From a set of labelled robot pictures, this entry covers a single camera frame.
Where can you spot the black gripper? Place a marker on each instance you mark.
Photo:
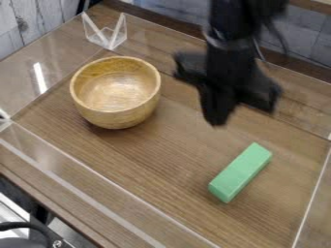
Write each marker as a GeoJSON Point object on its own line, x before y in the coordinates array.
{"type": "Point", "coordinates": [233, 76]}

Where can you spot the green rectangular block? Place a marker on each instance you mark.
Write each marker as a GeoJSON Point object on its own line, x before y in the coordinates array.
{"type": "Point", "coordinates": [239, 172]}

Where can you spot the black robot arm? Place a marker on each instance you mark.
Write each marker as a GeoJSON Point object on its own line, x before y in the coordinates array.
{"type": "Point", "coordinates": [241, 19]}

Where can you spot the wooden bowl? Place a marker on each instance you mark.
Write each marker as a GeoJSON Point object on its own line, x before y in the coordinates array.
{"type": "Point", "coordinates": [115, 91]}

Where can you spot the clear acrylic corner bracket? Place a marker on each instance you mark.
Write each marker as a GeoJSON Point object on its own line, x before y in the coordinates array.
{"type": "Point", "coordinates": [109, 38]}

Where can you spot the black stand with cable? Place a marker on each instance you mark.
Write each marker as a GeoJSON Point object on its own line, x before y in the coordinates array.
{"type": "Point", "coordinates": [28, 232]}

